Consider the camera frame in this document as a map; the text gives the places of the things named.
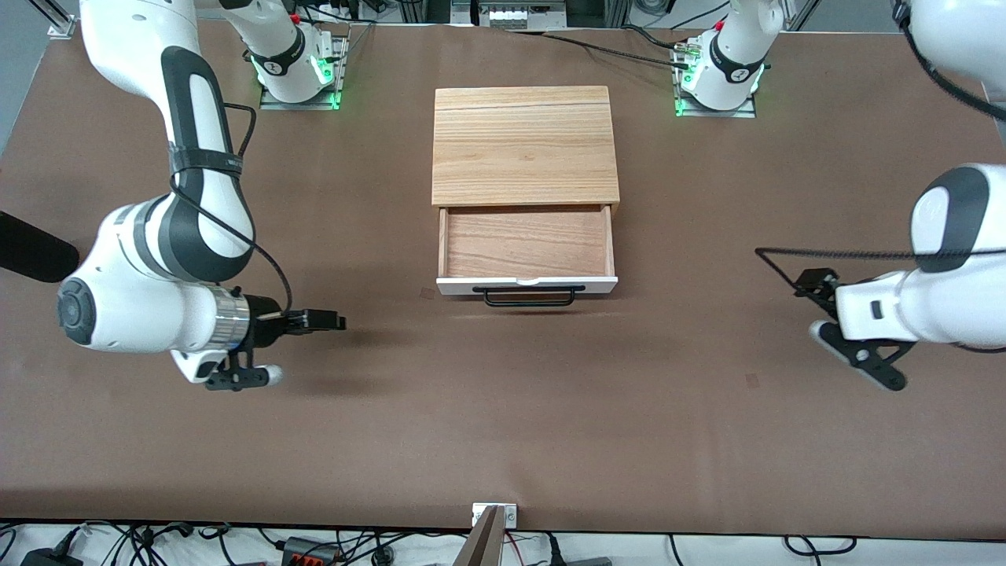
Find black metal drawer handle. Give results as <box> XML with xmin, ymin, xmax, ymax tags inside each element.
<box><xmin>472</xmin><ymin>285</ymin><xmax>586</xmax><ymax>308</ymax></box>

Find white-fronted shallow wooden drawer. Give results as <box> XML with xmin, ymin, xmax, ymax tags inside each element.
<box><xmin>436</xmin><ymin>204</ymin><xmax>619</xmax><ymax>297</ymax></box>

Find light wooden drawer cabinet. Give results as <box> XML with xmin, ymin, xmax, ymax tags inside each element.
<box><xmin>431</xmin><ymin>85</ymin><xmax>622</xmax><ymax>217</ymax></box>

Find brown table mat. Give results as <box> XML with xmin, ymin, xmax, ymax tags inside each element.
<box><xmin>0</xmin><ymin>20</ymin><xmax>1006</xmax><ymax>541</ymax></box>

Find black box orange connectors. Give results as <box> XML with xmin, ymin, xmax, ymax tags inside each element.
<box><xmin>281</xmin><ymin>536</ymin><xmax>344</xmax><ymax>566</ymax></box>

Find black rounded object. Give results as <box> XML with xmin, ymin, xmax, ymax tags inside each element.
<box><xmin>0</xmin><ymin>211</ymin><xmax>80</xmax><ymax>284</ymax></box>

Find black power adapter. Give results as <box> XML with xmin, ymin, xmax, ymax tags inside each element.
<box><xmin>20</xmin><ymin>548</ymin><xmax>84</xmax><ymax>566</ymax></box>

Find grey power strip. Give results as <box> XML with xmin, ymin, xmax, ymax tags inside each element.
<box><xmin>478</xmin><ymin>2</ymin><xmax>568</xmax><ymax>33</ymax></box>

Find black left camera cable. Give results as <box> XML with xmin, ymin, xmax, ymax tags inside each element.
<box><xmin>754</xmin><ymin>0</ymin><xmax>1006</xmax><ymax>298</ymax></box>

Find black camera cable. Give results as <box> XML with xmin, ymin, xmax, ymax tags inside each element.
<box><xmin>169</xmin><ymin>102</ymin><xmax>293</xmax><ymax>315</ymax></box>
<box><xmin>754</xmin><ymin>0</ymin><xmax>1006</xmax><ymax>298</ymax></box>

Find black right camera cable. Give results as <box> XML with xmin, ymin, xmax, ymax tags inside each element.
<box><xmin>169</xmin><ymin>102</ymin><xmax>293</xmax><ymax>315</ymax></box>

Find grey metal base plate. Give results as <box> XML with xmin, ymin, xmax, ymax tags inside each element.
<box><xmin>259</xmin><ymin>33</ymin><xmax>349</xmax><ymax>111</ymax></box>
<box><xmin>674</xmin><ymin>38</ymin><xmax>759</xmax><ymax>119</ymax></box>

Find black looped floor cable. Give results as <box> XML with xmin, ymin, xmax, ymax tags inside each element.
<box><xmin>784</xmin><ymin>535</ymin><xmax>858</xmax><ymax>557</ymax></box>

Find silver metal bracket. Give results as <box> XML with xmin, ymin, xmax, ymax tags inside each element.
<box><xmin>472</xmin><ymin>502</ymin><xmax>519</xmax><ymax>528</ymax></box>

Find brown angled post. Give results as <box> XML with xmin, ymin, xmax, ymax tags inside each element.
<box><xmin>452</xmin><ymin>505</ymin><xmax>505</xmax><ymax>566</ymax></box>

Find black base cable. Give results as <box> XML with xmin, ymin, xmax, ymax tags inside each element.
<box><xmin>541</xmin><ymin>30</ymin><xmax>697</xmax><ymax>72</ymax></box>

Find aluminium profile frame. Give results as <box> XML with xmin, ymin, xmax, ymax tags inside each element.
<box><xmin>31</xmin><ymin>0</ymin><xmax>822</xmax><ymax>39</ymax></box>

